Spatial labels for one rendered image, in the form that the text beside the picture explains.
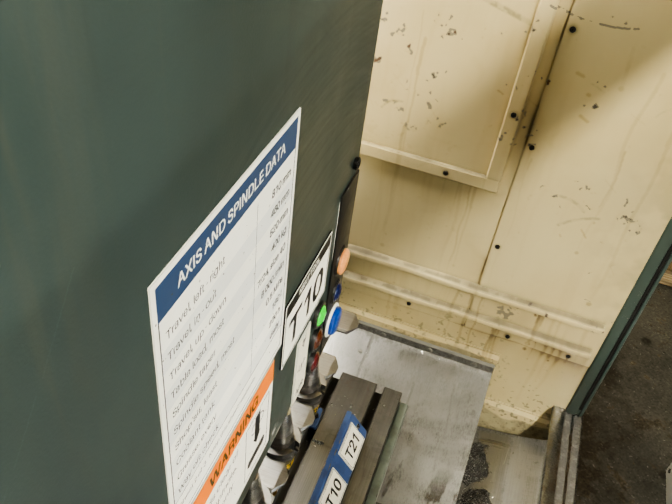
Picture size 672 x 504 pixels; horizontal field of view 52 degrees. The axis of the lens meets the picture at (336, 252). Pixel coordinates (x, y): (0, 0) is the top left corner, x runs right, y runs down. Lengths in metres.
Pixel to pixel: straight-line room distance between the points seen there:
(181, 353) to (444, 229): 1.18
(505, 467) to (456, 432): 0.20
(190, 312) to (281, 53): 0.13
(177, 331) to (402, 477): 1.36
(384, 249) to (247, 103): 1.25
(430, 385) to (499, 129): 0.67
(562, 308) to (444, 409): 0.37
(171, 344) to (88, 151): 0.13
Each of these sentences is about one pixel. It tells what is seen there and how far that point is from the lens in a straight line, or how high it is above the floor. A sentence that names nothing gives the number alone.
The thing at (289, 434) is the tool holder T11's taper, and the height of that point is 1.25.
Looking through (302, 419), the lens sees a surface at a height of 1.22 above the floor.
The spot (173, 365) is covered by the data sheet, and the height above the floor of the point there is 1.86.
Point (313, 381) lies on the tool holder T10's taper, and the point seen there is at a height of 1.25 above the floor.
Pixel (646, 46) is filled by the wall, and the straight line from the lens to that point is 1.26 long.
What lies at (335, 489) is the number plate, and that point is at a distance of 1.37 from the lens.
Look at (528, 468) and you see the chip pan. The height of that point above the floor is 0.67.
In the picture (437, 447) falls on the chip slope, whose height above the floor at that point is 0.76.
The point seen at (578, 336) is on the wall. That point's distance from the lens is 1.61.
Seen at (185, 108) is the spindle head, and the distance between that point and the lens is 0.27.
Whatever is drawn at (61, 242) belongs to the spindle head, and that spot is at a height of 1.98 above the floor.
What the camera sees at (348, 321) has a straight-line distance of 1.25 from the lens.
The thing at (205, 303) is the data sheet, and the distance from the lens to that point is 0.34.
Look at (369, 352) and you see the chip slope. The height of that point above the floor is 0.83.
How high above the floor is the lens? 2.12
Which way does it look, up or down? 41 degrees down
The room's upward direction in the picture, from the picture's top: 8 degrees clockwise
